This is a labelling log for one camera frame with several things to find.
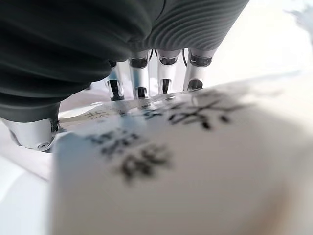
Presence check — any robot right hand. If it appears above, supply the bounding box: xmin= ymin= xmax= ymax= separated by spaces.
xmin=0 ymin=0 xmax=249 ymax=152

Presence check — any white blue pantoprazole tablet box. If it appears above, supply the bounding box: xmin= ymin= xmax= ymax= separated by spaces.
xmin=47 ymin=80 xmax=313 ymax=235

